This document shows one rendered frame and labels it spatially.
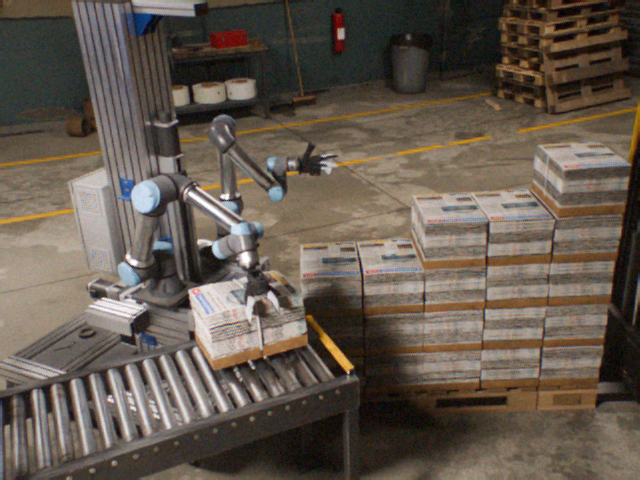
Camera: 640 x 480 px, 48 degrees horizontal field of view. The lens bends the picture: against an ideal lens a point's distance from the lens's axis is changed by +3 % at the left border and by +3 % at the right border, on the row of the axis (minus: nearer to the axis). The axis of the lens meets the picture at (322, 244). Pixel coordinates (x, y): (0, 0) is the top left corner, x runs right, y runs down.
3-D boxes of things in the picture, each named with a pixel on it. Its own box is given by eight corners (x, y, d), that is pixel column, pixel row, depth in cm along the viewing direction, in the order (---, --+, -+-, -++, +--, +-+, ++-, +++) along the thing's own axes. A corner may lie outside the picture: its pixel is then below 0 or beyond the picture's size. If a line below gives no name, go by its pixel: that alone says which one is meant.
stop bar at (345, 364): (310, 318, 296) (310, 314, 295) (356, 372, 260) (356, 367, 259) (303, 320, 295) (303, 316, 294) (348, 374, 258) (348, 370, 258)
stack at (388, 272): (306, 376, 393) (299, 242, 358) (514, 366, 396) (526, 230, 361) (308, 422, 358) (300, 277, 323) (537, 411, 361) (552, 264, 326)
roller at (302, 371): (280, 327, 295) (272, 322, 292) (325, 388, 256) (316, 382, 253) (273, 336, 295) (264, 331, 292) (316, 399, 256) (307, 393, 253)
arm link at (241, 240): (240, 227, 264) (254, 220, 259) (247, 255, 263) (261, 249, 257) (224, 229, 259) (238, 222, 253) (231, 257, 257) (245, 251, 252)
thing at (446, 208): (412, 196, 349) (412, 194, 348) (469, 193, 349) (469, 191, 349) (425, 225, 315) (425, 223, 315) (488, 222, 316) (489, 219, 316)
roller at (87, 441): (84, 385, 268) (82, 374, 266) (100, 465, 229) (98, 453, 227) (69, 389, 267) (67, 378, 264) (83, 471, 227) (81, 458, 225)
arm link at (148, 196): (158, 280, 310) (181, 184, 278) (131, 295, 300) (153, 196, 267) (139, 265, 314) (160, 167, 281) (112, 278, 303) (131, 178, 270)
